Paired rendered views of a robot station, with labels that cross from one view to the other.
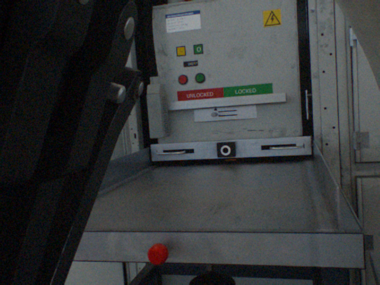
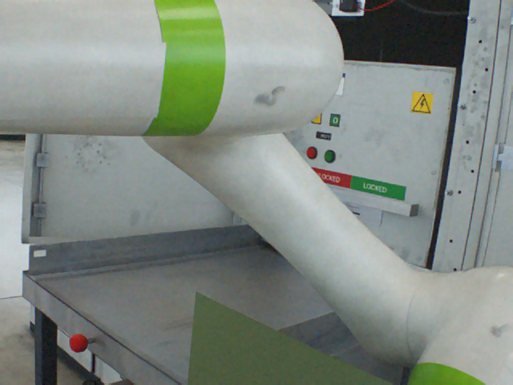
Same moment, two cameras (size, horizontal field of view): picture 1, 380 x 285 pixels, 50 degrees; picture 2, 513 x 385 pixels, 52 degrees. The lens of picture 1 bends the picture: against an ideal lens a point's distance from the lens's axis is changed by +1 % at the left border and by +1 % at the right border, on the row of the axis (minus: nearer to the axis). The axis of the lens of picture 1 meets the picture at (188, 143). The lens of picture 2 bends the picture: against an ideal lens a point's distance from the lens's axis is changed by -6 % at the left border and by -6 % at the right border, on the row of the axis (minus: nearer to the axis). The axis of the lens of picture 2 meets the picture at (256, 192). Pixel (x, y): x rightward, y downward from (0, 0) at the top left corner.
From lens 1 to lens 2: 0.61 m
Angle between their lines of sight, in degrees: 28
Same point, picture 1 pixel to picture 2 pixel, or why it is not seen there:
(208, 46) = (346, 119)
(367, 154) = not seen: hidden behind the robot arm
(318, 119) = (441, 253)
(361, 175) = not seen: hidden behind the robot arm
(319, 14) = (469, 115)
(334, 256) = not seen: outside the picture
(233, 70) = (366, 157)
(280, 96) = (404, 208)
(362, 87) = (495, 228)
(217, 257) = (122, 368)
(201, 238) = (114, 346)
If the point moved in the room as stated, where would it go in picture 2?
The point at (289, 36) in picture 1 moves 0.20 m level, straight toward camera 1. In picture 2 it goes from (437, 131) to (396, 126)
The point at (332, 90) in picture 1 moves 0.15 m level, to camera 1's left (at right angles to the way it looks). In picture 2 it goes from (464, 219) to (399, 207)
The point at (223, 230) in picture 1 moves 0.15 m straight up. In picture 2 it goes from (129, 347) to (135, 258)
